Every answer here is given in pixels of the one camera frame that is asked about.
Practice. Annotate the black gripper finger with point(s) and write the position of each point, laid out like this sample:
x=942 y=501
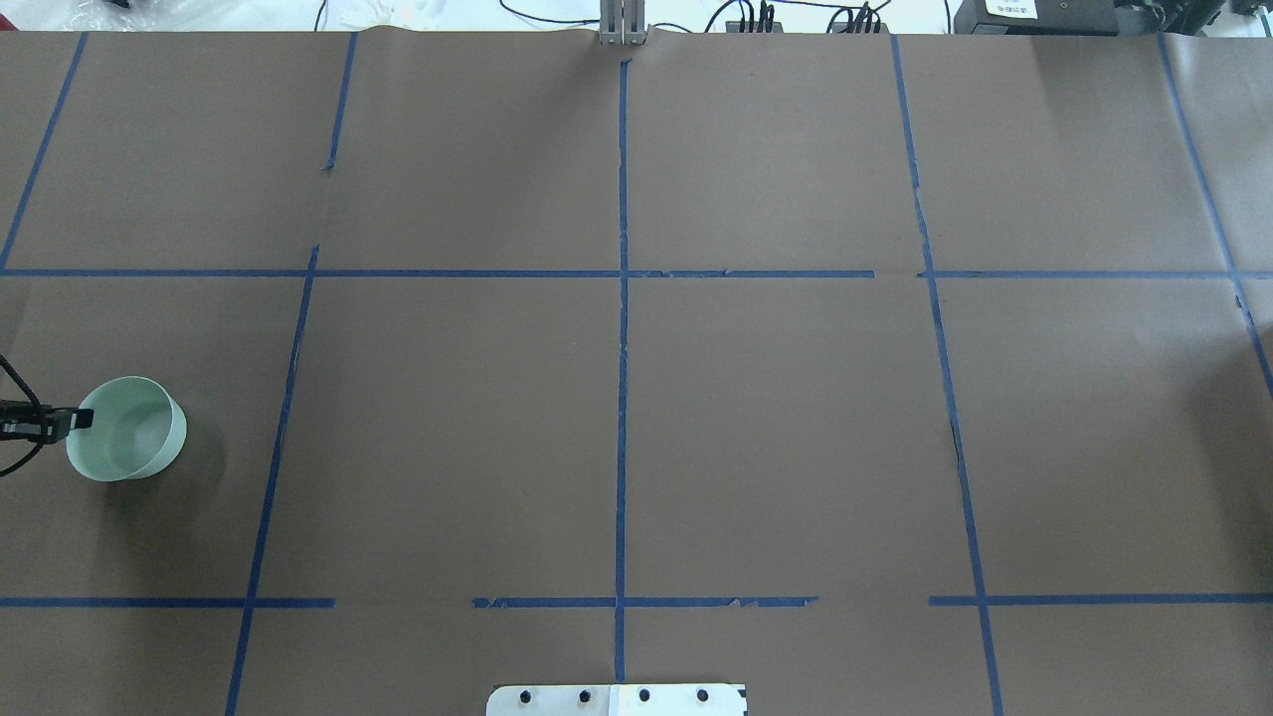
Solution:
x=74 y=419

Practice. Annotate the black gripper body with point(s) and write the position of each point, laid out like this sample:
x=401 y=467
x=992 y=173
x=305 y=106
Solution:
x=30 y=422

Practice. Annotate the light green bowl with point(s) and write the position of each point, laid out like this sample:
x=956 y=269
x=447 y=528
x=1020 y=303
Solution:
x=137 y=430

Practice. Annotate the black power strip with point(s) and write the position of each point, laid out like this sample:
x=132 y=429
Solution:
x=764 y=24

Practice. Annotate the black device on table edge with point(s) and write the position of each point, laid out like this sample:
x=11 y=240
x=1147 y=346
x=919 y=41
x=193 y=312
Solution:
x=1050 y=18

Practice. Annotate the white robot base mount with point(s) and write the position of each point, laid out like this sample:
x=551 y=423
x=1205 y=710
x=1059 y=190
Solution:
x=619 y=699

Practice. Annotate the grey metal post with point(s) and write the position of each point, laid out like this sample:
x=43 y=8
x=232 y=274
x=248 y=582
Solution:
x=622 y=23

